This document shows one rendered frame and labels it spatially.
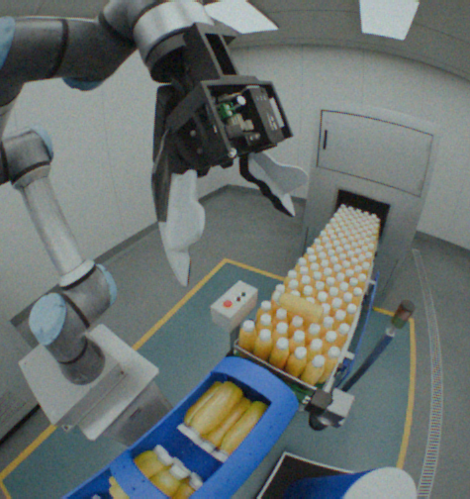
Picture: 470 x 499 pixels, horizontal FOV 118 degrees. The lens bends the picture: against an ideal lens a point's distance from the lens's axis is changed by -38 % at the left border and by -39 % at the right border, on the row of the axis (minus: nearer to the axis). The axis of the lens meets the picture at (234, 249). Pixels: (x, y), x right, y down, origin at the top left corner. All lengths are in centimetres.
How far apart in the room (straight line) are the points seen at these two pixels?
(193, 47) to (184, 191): 12
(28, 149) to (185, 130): 46
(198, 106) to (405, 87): 466
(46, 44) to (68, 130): 276
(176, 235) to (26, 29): 24
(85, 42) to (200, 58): 14
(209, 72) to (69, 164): 286
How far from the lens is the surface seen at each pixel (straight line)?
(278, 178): 24
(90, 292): 60
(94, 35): 29
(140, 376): 74
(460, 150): 504
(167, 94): 22
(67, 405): 72
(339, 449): 194
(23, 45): 26
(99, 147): 317
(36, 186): 60
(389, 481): 89
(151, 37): 22
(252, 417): 66
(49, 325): 56
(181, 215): 17
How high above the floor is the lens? 178
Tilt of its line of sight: 33 degrees down
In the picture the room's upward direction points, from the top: straight up
